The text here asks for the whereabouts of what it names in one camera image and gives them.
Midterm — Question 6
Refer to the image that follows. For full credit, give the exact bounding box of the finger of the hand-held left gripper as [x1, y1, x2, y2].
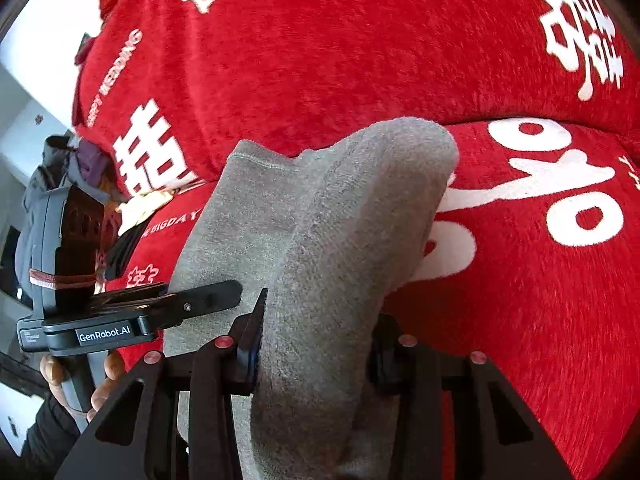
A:
[91, 280, 244, 331]

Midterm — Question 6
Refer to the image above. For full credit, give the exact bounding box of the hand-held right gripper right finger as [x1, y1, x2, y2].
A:
[367, 312, 573, 480]

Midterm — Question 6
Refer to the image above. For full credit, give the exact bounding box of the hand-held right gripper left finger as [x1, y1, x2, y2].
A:
[54, 287, 268, 480]

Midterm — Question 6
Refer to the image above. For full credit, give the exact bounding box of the grey small garment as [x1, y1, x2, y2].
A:
[162, 116, 461, 480]

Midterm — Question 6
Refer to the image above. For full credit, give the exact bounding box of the person's left forearm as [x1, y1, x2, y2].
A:
[20, 394, 90, 467]

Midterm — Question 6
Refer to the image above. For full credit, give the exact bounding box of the person's left hand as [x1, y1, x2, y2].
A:
[40, 349, 126, 423]

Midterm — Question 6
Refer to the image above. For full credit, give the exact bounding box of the black cloth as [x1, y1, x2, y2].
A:
[102, 220, 151, 281]

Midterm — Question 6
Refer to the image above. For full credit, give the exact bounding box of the grey-blue cloth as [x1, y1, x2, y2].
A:
[14, 135, 76, 286]

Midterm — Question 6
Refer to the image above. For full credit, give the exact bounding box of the gold patterned cloth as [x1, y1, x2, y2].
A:
[117, 187, 173, 236]

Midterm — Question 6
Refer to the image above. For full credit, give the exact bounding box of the purple cloth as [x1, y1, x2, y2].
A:
[75, 137, 121, 196]

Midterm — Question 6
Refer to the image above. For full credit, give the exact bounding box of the red printed blanket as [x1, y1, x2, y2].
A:
[70, 0, 640, 480]

